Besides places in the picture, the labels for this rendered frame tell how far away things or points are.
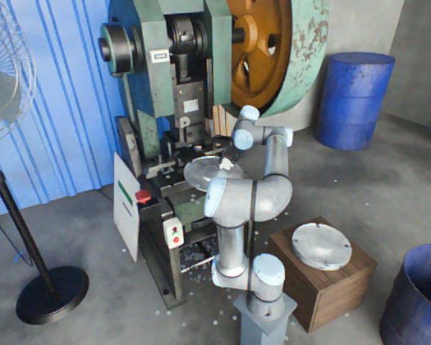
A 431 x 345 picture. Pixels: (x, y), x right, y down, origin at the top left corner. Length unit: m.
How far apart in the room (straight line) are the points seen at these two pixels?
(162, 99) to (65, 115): 1.37
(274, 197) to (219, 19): 0.84
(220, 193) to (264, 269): 0.43
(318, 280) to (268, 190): 0.85
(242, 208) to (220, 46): 0.82
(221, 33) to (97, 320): 1.60
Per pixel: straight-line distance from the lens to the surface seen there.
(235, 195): 0.81
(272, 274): 1.14
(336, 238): 1.76
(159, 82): 1.32
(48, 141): 2.65
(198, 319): 1.82
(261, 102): 1.53
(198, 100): 1.46
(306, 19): 1.31
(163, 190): 1.51
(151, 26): 1.28
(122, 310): 1.94
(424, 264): 1.87
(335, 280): 1.61
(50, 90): 2.54
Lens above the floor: 1.55
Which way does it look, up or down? 33 degrees down
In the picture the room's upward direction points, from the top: 2 degrees counter-clockwise
